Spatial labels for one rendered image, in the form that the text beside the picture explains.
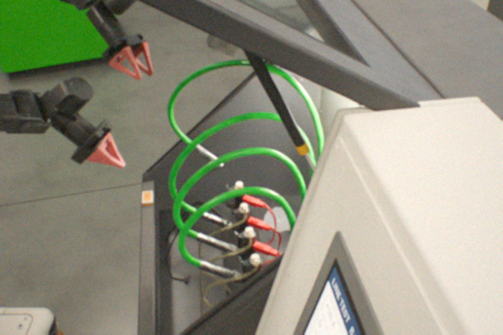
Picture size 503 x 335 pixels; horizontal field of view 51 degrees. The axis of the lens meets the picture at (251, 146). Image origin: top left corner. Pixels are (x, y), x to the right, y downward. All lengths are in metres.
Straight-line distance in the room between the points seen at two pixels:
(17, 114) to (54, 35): 3.43
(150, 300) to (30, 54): 3.48
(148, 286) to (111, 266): 1.42
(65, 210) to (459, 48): 2.43
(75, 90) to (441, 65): 0.71
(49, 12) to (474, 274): 4.13
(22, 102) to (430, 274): 0.84
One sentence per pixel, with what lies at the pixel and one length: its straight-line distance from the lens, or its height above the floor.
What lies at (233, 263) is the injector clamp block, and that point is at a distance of 1.30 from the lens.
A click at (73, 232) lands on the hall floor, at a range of 2.96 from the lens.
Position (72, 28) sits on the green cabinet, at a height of 0.37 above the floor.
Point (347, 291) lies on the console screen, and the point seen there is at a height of 1.42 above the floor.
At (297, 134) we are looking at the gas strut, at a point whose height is 1.49.
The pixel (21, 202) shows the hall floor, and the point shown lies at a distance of 3.27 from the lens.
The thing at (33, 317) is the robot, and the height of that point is 0.28.
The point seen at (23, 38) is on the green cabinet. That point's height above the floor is 0.34.
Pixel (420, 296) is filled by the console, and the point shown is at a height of 1.52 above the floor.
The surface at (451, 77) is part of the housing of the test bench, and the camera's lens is 1.01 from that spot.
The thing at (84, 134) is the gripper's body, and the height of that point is 1.33.
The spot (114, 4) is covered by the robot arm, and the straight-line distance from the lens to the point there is 1.32.
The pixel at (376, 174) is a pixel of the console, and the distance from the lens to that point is 0.65.
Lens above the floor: 1.93
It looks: 34 degrees down
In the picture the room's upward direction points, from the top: 1 degrees counter-clockwise
